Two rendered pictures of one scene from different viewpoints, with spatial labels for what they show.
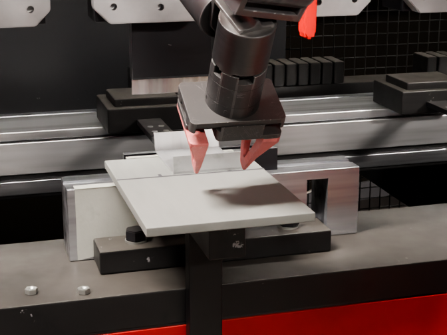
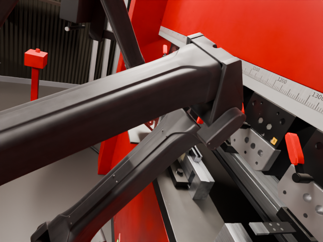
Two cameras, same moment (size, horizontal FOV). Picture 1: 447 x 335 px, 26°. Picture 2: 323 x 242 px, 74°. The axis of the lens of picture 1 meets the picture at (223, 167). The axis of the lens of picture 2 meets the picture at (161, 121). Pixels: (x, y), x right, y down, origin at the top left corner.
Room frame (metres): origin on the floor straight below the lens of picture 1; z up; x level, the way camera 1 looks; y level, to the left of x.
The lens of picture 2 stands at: (0.97, -0.80, 1.43)
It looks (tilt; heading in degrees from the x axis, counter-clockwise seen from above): 24 degrees down; 84
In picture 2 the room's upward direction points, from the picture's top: 18 degrees clockwise
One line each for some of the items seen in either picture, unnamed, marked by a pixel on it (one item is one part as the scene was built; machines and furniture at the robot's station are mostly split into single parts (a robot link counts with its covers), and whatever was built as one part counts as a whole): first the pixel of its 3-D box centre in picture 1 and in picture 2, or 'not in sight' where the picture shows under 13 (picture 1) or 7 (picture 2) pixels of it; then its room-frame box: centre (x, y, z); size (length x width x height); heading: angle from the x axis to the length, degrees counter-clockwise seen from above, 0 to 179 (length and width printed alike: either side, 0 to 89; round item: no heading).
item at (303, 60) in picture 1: (237, 74); not in sight; (1.65, -0.02, 1.02); 0.37 x 0.06 x 0.04; 106
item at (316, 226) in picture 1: (213, 244); (171, 161); (1.16, 0.01, 0.89); 0.30 x 0.05 x 0.03; 106
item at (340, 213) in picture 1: (213, 205); (186, 158); (1.22, 0.01, 0.92); 0.39 x 0.06 x 0.10; 106
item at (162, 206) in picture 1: (200, 188); (157, 134); (1.06, 0.03, 1.00); 0.26 x 0.18 x 0.01; 16
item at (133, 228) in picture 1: (136, 234); not in sight; (1.13, 0.11, 0.91); 0.03 x 0.03 x 0.02
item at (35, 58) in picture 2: not in sight; (34, 89); (-0.18, 1.39, 0.42); 0.25 x 0.20 x 0.83; 16
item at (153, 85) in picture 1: (170, 55); (197, 113); (1.20, 0.07, 1.13); 0.10 x 0.02 x 0.10; 106
